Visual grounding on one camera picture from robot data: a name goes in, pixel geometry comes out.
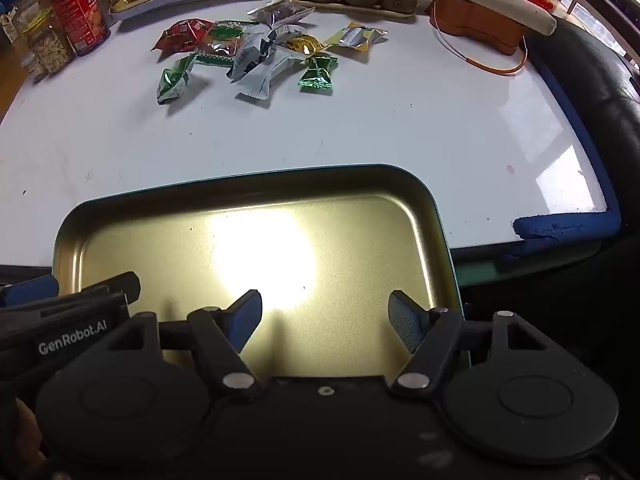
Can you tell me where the red snack packet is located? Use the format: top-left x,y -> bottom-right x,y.
151,17 -> 215,53

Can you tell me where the gold metal tray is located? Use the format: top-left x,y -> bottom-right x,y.
51,163 -> 472,376

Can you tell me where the black chair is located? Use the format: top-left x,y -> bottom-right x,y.
525,20 -> 640,261

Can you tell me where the glass jar of peanuts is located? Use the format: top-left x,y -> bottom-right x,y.
22,7 -> 77,75

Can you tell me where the clear green-edged cookie packet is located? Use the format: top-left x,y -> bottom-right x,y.
192,20 -> 251,68

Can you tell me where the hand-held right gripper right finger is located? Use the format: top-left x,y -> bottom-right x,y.
387,290 -> 551,398

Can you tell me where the beige cloth roll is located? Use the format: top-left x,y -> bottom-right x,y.
437,0 -> 558,36

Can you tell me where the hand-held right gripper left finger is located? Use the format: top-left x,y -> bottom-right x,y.
107,290 -> 263,401

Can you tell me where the clear dried fruit packet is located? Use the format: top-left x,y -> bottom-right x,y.
247,0 -> 317,27

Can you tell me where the yellow silver snack packet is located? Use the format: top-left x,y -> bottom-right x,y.
324,22 -> 389,52

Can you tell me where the red tin can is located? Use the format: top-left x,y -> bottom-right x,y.
48,0 -> 112,57

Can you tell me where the green candy packet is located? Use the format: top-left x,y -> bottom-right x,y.
298,52 -> 339,92
156,52 -> 198,106

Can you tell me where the person's left hand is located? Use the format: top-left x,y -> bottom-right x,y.
0,396 -> 52,480

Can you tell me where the orange basket with wire handle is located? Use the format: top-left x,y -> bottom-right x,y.
430,0 -> 530,75

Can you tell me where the yellow fruit tray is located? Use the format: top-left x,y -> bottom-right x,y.
289,0 -> 417,20

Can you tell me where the white black packet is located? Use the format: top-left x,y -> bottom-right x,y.
226,25 -> 278,81

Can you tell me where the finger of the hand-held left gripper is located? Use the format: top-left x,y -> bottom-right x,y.
0,274 -> 60,309
50,271 -> 142,307

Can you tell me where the blue table edge guard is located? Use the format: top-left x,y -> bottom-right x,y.
502,75 -> 622,266

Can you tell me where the grey-white snack bar packet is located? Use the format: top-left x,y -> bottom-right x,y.
237,52 -> 307,103

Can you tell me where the gold candy packet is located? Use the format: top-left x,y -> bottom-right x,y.
282,34 -> 325,57

